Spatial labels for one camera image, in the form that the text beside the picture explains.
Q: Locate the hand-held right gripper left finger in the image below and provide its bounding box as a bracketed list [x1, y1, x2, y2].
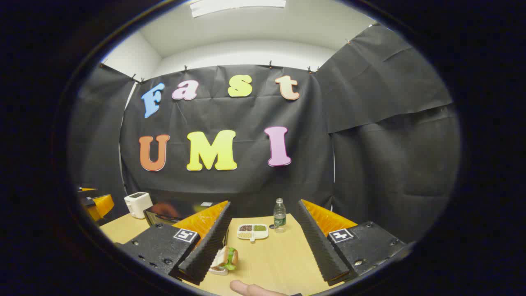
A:
[119, 201, 232, 285]

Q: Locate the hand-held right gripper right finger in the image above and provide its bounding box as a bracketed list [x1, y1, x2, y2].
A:
[295, 199, 407, 286]

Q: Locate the sandwich with green lettuce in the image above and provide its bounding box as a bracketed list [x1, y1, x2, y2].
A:
[214, 246, 239, 272]

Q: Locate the black electric oven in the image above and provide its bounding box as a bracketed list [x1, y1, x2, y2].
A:
[143, 200, 224, 227]

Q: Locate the white toaster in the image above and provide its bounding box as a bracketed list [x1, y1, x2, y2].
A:
[124, 192, 153, 219]

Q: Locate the clear plastic water bottle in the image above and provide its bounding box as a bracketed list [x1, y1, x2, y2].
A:
[273, 198, 287, 234]

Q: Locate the white divided plate with beans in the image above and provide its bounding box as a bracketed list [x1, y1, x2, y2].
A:
[237, 223, 269, 242]

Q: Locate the ceiling light panel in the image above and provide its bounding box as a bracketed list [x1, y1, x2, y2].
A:
[190, 0, 286, 18]

